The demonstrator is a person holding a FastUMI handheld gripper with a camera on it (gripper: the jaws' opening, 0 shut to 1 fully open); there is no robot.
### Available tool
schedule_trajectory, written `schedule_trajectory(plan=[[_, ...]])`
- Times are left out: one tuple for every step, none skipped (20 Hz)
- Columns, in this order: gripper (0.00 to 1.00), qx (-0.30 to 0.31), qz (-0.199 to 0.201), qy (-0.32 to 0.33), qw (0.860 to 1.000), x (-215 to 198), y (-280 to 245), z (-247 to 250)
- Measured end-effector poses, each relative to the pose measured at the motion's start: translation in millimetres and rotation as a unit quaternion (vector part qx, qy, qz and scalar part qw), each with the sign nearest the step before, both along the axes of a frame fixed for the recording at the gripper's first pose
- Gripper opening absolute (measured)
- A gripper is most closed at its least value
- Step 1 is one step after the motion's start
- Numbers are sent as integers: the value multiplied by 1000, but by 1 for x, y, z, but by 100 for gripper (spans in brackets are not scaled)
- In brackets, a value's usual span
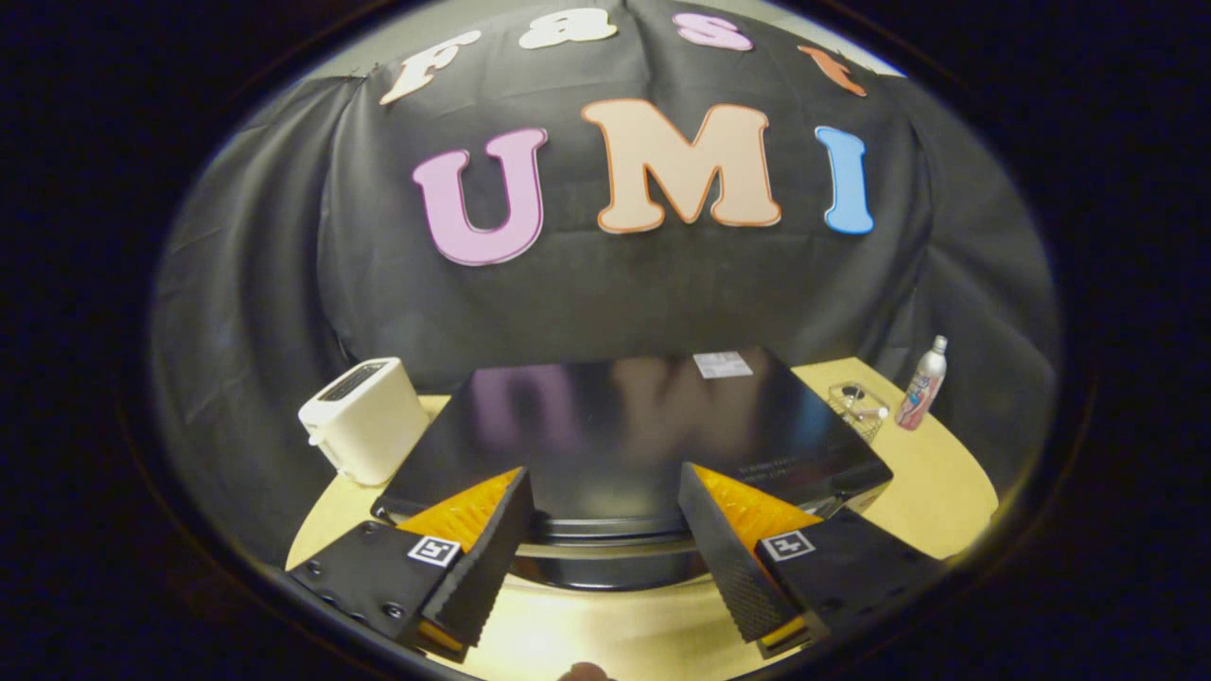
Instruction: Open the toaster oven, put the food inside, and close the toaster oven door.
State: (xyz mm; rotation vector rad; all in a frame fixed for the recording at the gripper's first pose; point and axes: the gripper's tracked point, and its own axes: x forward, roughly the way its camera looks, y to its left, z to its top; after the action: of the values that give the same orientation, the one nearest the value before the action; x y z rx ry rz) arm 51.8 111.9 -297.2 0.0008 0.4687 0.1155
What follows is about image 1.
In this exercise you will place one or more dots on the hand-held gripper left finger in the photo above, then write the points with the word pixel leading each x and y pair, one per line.
pixel 487 558

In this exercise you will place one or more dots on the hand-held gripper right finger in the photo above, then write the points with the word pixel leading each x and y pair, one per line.
pixel 724 553

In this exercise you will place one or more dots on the black toaster oven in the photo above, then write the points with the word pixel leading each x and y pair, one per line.
pixel 615 426

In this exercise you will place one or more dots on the white pop-up toaster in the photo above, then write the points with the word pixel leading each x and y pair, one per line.
pixel 369 426

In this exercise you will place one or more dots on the clear glass jar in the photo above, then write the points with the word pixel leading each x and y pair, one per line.
pixel 858 411

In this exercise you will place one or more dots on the silver spray bottle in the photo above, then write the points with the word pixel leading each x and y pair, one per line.
pixel 922 388

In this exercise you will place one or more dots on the black backdrop cloth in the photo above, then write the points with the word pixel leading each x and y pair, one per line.
pixel 615 293

